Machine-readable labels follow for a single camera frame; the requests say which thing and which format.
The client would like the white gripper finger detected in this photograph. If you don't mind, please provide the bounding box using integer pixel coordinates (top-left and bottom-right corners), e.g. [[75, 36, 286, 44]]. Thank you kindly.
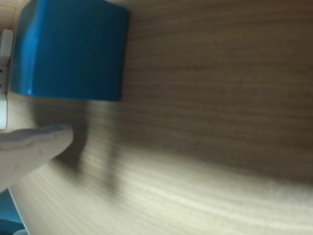
[[0, 29, 15, 130], [0, 124, 74, 194]]

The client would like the blue cube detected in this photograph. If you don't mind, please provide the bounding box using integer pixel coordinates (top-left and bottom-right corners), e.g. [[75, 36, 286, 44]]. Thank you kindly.
[[9, 0, 130, 102]]

